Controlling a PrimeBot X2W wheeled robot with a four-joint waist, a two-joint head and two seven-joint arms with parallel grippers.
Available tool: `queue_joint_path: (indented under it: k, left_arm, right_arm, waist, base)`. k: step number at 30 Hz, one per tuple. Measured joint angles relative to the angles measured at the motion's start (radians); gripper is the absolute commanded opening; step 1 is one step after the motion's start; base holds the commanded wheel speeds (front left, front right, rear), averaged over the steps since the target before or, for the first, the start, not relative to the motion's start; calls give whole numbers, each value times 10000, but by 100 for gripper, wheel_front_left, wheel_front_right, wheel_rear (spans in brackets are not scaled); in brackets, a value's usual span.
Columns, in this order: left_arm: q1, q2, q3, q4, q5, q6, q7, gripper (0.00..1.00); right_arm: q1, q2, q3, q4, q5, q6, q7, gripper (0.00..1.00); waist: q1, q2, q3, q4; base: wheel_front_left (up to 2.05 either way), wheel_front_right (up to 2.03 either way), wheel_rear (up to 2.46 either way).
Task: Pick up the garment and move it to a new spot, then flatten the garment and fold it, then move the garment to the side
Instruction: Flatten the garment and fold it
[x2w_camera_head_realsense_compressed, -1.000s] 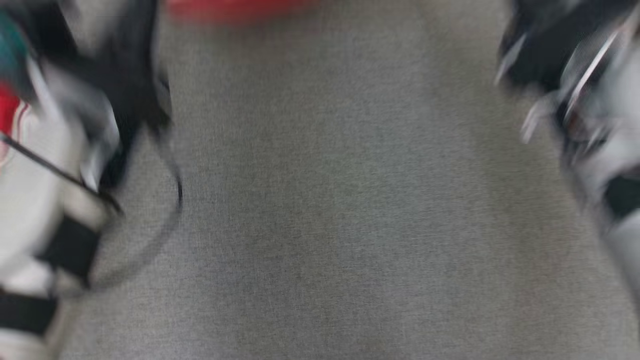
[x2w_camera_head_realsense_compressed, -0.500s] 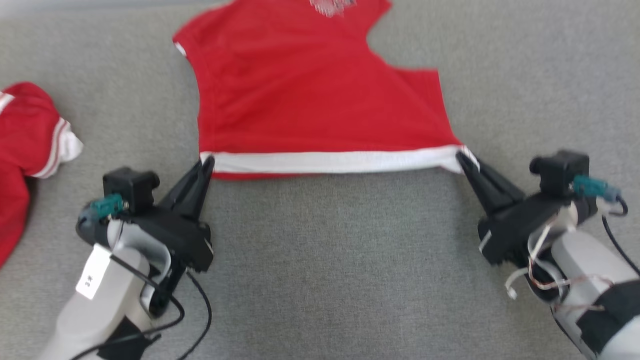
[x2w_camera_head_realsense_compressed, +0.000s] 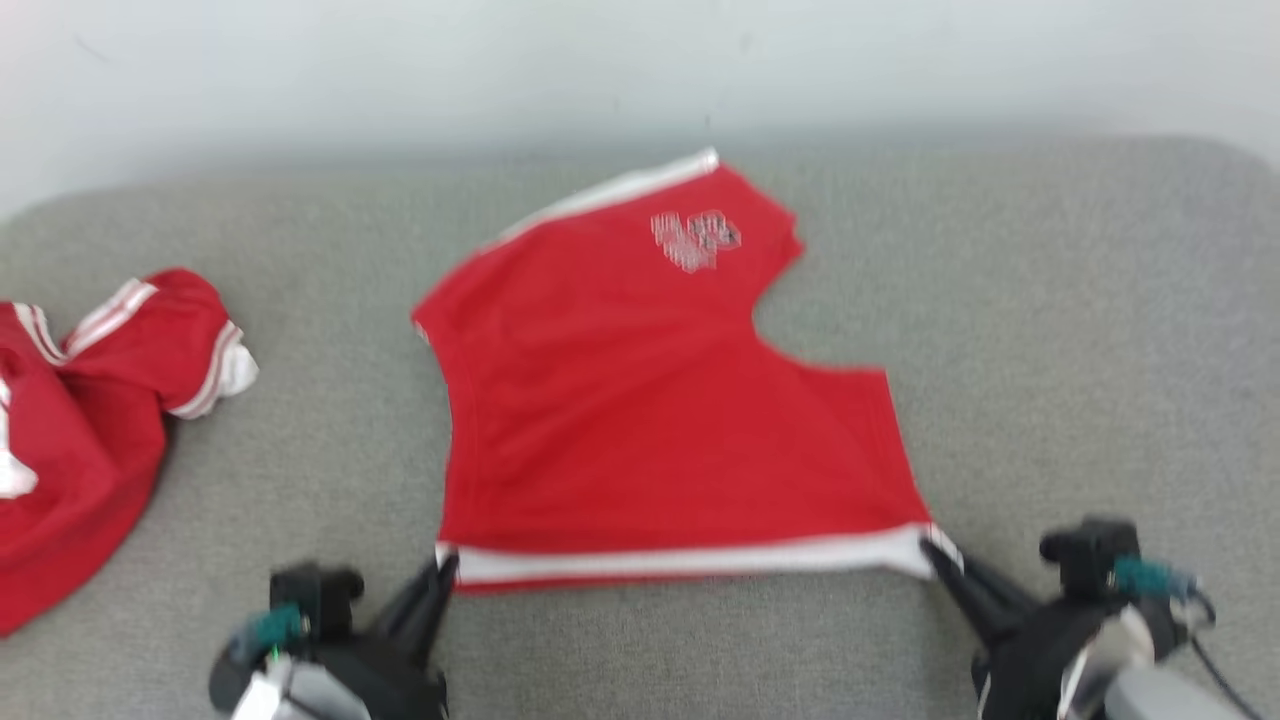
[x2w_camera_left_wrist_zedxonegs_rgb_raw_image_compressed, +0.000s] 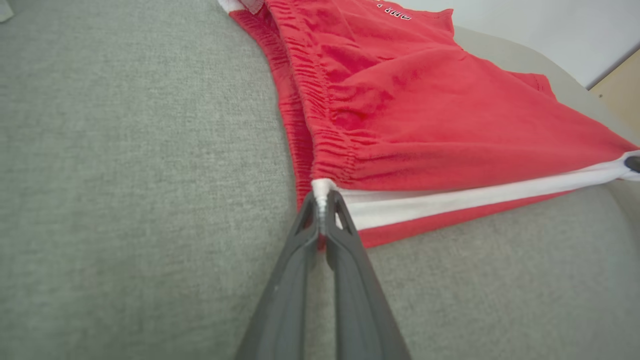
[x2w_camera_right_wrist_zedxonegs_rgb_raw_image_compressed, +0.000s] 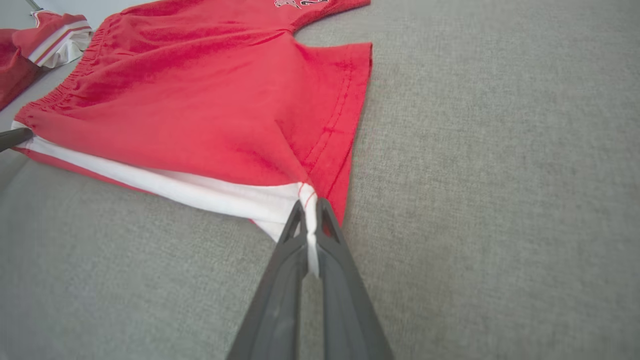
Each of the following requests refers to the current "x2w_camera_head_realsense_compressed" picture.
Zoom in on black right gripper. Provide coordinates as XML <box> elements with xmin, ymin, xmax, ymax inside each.
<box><xmin>918</xmin><ymin>540</ymin><xmax>1131</xmax><ymax>720</ymax></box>

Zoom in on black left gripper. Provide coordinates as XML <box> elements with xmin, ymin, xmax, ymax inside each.
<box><xmin>300</xmin><ymin>550</ymin><xmax>462</xmax><ymax>720</ymax></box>

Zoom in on red shorts with white trim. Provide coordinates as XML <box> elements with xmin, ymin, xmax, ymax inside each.
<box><xmin>411</xmin><ymin>148</ymin><xmax>967</xmax><ymax>597</ymax></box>

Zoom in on red Bulls 23 jersey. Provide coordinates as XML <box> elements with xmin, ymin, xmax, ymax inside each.
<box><xmin>0</xmin><ymin>268</ymin><xmax>260</xmax><ymax>637</ymax></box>

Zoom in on grey fabric sofa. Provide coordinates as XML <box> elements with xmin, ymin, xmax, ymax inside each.
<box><xmin>0</xmin><ymin>135</ymin><xmax>1280</xmax><ymax>720</ymax></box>

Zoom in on teal plug left camera cable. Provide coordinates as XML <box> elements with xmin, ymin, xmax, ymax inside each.
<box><xmin>225</xmin><ymin>603</ymin><xmax>307</xmax><ymax>667</ymax></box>

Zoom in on teal plug camera cable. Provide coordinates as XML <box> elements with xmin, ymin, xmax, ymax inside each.
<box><xmin>225</xmin><ymin>603</ymin><xmax>307</xmax><ymax>667</ymax></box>
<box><xmin>1110</xmin><ymin>555</ymin><xmax>1263</xmax><ymax>720</ymax></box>

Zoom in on teal plug right camera cable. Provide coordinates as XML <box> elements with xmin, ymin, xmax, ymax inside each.
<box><xmin>1110</xmin><ymin>555</ymin><xmax>1263</xmax><ymax>720</ymax></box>

